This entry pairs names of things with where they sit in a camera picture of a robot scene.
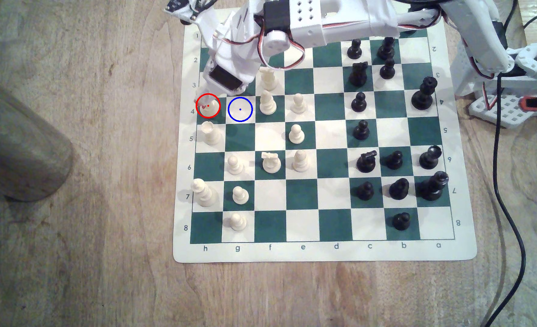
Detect grey metal cylinder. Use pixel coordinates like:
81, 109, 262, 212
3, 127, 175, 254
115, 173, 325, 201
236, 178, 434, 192
0, 68, 75, 203

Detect red white black servo wires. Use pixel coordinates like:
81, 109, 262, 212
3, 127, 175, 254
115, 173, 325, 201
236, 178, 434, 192
256, 27, 306, 70

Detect black chess king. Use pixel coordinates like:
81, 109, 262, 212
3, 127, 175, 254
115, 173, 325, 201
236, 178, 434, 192
420, 171, 449, 202

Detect thick black cable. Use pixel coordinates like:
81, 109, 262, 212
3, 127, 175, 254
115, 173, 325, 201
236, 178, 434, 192
483, 73, 526, 327

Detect green and white chessboard mat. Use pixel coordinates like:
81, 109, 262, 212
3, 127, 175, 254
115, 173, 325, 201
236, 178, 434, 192
173, 8, 478, 263

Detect white chess bishop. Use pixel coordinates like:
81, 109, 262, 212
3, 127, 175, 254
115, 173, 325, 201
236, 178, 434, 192
259, 90, 277, 115

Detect black chess queen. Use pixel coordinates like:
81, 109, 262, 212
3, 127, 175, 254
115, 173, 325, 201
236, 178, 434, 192
411, 76, 438, 111

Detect black chess knight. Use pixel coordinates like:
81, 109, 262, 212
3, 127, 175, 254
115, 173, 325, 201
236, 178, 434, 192
356, 150, 379, 173
348, 62, 369, 88

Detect white chess knight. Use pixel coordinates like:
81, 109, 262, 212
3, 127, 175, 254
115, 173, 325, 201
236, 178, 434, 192
261, 152, 282, 174

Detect white grid base plate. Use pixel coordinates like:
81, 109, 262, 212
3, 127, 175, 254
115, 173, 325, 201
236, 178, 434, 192
468, 91, 537, 129

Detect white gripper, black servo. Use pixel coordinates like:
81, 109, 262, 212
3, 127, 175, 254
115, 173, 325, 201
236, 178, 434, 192
195, 9, 264, 109

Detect black chess bishop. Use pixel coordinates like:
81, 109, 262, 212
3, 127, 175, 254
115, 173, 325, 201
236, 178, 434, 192
389, 177, 410, 201

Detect white chess rook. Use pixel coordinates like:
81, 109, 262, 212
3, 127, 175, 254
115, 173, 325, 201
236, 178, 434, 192
202, 124, 222, 146

